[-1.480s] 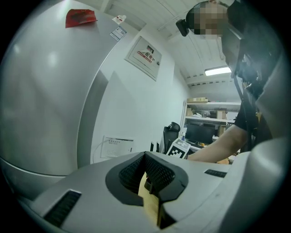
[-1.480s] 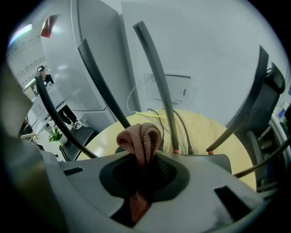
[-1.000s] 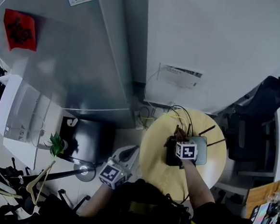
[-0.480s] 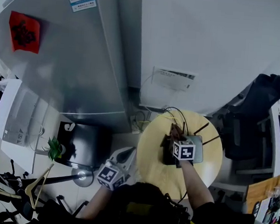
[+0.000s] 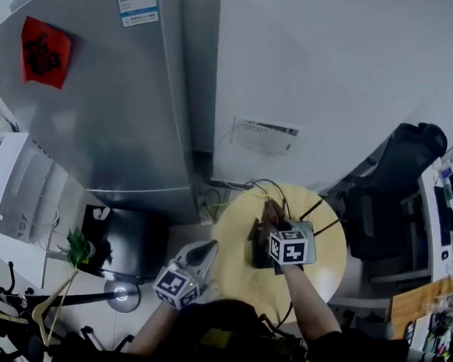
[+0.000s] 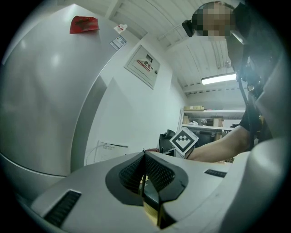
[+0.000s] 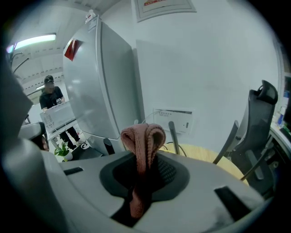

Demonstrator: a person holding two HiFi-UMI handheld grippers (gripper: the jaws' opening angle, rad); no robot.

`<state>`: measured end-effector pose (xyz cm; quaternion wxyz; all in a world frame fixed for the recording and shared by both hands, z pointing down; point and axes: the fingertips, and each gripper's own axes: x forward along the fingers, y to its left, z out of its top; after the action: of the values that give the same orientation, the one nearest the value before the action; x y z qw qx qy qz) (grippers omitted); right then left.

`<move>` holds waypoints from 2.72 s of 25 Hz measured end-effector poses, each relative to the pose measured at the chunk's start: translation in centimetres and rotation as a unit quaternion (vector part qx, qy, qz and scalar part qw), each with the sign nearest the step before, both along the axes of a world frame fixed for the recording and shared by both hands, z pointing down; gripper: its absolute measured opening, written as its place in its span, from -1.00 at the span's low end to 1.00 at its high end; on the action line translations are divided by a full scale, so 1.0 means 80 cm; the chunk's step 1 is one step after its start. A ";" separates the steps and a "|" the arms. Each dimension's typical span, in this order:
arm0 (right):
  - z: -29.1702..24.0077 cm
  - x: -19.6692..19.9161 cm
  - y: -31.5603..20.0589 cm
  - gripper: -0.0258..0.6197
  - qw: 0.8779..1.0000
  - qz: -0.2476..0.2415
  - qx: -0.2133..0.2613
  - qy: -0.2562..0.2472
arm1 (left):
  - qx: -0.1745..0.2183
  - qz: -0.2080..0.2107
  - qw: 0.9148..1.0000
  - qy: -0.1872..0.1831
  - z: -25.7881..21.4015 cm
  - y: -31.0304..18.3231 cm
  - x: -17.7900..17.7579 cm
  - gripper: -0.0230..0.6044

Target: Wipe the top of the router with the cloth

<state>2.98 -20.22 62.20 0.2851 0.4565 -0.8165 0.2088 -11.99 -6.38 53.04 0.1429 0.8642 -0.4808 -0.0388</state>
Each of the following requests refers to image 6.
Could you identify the black office chair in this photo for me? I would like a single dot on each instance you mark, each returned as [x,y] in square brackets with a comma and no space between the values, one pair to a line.
[164,138]

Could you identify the cardboard box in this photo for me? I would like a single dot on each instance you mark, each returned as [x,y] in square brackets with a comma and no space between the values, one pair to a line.
[193,107]

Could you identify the red paper decoration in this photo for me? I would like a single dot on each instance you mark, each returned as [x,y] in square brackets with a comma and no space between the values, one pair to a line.
[84,23]

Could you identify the ceiling tube light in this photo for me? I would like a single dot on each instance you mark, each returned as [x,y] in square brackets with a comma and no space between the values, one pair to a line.
[218,78]

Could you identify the white blue label sticker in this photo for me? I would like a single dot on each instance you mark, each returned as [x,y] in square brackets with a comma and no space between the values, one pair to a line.
[118,42]

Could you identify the person's black shirt torso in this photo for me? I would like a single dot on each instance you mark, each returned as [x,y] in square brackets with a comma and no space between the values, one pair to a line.
[257,68]

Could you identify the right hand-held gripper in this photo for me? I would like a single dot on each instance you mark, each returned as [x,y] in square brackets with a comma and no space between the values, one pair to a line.
[183,141]

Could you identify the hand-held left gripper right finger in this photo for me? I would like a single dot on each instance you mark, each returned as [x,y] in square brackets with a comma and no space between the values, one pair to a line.
[193,186]

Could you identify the round wooden side table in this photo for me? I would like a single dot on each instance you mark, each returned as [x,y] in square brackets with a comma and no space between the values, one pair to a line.
[151,214]

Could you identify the white electrical panel box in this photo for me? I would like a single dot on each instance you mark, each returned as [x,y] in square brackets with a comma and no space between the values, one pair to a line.
[143,66]

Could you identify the black head-worn camera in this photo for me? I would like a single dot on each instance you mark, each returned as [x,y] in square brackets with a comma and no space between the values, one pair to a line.
[188,27]

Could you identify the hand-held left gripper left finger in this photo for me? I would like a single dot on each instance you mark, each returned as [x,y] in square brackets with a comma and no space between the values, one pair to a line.
[91,193]

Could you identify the silver refrigerator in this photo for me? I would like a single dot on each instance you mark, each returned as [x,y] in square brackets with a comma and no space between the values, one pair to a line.
[45,102]

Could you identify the black monitor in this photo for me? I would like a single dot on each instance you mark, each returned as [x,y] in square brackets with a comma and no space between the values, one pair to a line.
[207,138]

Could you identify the white shelving unit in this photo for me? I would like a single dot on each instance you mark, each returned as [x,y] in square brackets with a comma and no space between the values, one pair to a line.
[213,111]

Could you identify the person's right forearm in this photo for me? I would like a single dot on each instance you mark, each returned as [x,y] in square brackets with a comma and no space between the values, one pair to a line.
[220,145]

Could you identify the person's head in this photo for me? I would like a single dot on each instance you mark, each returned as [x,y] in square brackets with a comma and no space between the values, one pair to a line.
[213,20]

